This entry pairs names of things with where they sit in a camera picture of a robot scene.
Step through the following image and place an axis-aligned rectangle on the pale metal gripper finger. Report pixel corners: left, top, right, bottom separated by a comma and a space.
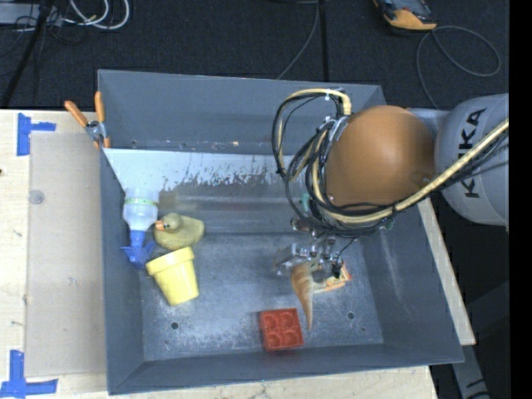
273, 243, 309, 277

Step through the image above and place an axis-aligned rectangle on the orange toy dinosaur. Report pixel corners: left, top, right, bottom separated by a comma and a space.
289, 260, 352, 333

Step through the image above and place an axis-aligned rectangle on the grey metal bin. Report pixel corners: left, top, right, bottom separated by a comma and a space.
96, 69, 466, 396

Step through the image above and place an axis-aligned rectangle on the red square toy block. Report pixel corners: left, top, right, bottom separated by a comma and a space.
258, 307, 305, 352

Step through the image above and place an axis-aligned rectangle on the yellow rubber duck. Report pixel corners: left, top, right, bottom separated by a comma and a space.
153, 212, 206, 251

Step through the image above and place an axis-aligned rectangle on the yellow plastic cup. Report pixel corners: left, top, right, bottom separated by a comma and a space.
145, 246, 200, 307

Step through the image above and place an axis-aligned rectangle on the clear spray bottle blue nozzle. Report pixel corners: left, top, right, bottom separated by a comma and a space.
121, 186, 160, 270

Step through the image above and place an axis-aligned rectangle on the pale wood flat board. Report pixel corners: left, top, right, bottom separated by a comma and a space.
23, 132, 477, 378

